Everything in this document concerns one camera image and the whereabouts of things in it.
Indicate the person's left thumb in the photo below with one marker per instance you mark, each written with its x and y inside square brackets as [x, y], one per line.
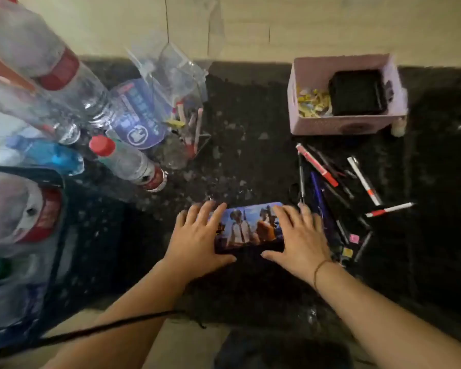
[223, 260]

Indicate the large clear red-label bottle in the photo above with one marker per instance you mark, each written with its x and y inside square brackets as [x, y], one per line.
[46, 61]

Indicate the small red-cap clear bottle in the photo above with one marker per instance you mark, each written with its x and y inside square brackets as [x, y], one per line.
[126, 161]

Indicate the clear bottle with red band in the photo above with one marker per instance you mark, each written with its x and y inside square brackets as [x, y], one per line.
[27, 211]

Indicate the clear plastic bottle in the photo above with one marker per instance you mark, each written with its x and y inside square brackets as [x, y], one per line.
[27, 111]

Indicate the person's left little finger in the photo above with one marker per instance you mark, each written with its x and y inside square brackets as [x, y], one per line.
[180, 220]

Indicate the bundle of pink white pens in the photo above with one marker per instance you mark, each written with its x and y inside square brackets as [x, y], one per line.
[195, 126]

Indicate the heap of yellow paper scraps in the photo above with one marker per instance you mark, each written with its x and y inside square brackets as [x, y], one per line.
[313, 103]

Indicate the pink cardboard box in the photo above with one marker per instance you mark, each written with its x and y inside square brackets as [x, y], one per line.
[322, 124]

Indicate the person's right hand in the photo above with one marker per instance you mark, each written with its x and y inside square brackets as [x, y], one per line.
[305, 249]

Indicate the person's left middle finger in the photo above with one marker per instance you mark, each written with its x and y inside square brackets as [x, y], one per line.
[206, 214]

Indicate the person's left forearm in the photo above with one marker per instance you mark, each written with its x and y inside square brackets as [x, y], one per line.
[130, 326]

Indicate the clear bottle with blue label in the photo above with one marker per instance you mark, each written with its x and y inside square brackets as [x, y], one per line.
[50, 155]

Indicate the person's right forearm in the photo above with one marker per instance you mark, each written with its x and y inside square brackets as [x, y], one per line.
[384, 326]

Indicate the small pink eraser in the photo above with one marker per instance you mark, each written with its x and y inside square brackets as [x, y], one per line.
[354, 238]

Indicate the small white bottle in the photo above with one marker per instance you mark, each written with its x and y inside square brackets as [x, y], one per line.
[399, 127]

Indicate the black square pouch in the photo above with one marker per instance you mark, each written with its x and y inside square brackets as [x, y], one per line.
[357, 92]

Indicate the green-cap clear bottle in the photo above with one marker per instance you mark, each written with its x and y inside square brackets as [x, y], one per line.
[7, 272]

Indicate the clear plastic bag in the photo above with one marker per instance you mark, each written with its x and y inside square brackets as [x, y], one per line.
[173, 76]

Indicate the small yellow eraser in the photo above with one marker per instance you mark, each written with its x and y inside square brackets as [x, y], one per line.
[347, 252]

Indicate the pile of assorted pens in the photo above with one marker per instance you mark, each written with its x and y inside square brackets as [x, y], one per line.
[332, 195]

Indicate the person's left hand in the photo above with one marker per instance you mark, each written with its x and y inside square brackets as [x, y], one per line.
[194, 245]

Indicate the clear bottle with purple label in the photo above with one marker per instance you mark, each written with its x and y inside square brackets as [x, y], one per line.
[140, 115]

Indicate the picture-printed blue pencil case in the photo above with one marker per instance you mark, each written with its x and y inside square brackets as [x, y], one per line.
[249, 228]

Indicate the person's right thumb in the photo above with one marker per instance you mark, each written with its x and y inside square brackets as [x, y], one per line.
[274, 256]

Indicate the person's right middle finger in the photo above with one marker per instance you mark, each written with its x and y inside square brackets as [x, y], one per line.
[295, 218]

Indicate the person's right little finger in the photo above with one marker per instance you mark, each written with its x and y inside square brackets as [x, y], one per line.
[318, 224]

